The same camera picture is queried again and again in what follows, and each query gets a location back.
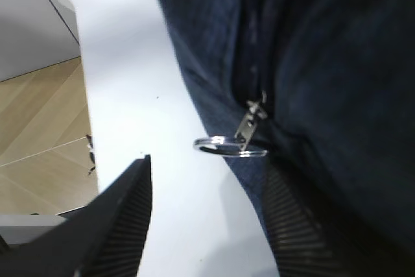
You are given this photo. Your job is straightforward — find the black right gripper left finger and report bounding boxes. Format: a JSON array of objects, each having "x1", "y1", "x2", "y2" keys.
[{"x1": 1, "y1": 155, "x2": 152, "y2": 276}]

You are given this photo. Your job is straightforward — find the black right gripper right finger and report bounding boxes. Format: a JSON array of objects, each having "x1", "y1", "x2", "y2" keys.
[{"x1": 263, "y1": 156, "x2": 370, "y2": 276}]

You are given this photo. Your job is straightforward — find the silver zipper pull ring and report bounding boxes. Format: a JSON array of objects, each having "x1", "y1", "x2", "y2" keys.
[{"x1": 193, "y1": 91, "x2": 269, "y2": 158}]

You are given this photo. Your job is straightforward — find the navy blue lunch bag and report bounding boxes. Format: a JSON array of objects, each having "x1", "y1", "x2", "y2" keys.
[{"x1": 159, "y1": 0, "x2": 414, "y2": 276}]

